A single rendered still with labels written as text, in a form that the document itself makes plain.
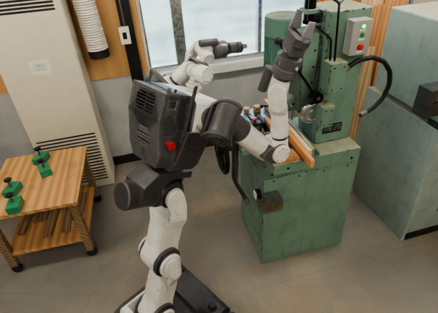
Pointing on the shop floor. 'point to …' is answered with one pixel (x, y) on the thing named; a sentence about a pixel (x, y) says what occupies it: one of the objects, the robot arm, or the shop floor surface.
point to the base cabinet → (297, 208)
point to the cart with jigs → (47, 201)
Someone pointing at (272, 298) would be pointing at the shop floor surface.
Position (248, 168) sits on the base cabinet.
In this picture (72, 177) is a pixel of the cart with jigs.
